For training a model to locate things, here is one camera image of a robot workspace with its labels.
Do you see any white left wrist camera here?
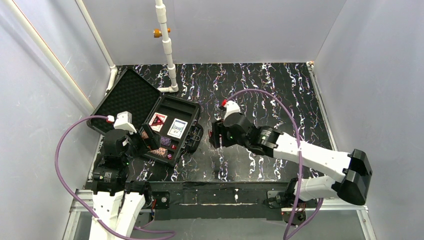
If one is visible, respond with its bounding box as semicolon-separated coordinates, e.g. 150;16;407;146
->
106;111;137;134

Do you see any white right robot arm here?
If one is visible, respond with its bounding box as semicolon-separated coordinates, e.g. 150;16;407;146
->
208;113;373;206

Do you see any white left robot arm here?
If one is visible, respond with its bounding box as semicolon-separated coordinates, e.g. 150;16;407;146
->
89;123;161;240

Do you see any red playing card deck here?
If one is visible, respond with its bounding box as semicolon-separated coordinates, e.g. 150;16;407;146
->
149;112;168;132

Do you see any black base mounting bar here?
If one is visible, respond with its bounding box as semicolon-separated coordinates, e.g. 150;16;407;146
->
123;180;289;221

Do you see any orange blue chip row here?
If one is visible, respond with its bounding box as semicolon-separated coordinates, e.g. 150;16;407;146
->
141;131;168;158

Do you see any white PVC pipe stand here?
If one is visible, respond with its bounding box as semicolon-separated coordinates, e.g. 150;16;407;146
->
155;0;179;93

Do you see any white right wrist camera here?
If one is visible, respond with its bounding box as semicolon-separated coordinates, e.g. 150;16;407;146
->
220;99;241;120

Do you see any black poker set case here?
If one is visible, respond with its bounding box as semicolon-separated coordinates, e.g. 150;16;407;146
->
93;69;204;166

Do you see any blue playing card deck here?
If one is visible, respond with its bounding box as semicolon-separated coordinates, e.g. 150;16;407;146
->
167;118;188;139

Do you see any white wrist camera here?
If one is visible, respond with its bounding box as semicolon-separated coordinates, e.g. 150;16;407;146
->
220;99;241;120
106;111;137;134

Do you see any white corner pipe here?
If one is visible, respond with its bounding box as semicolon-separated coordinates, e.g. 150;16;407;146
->
75;0;118;95

